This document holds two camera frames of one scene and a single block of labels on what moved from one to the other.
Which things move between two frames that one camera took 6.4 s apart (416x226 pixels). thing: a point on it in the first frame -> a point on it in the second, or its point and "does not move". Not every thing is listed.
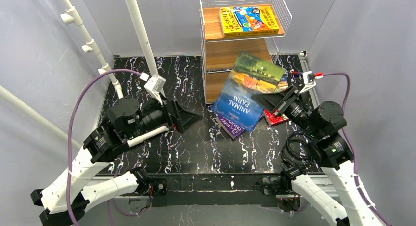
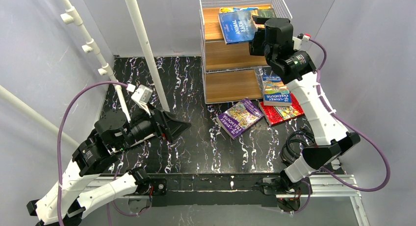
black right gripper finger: [271, 101] -> [259, 20]
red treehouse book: [272, 118] does not move
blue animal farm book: [248, 76] -> [239, 26]
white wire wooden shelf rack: [253, 23] does not move
